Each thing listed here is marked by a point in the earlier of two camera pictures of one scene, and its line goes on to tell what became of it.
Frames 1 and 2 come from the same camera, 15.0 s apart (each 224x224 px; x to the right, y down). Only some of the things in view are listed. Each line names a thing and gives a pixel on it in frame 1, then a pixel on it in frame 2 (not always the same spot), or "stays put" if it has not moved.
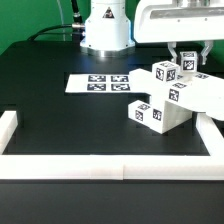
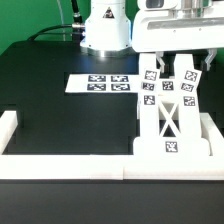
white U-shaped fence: [111, 166] stays put
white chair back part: [198, 91] to [170, 126]
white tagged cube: [165, 70] to [149, 80]
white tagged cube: [188, 61] to [190, 80]
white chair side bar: [8, 124] stays put
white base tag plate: [99, 83] stays put
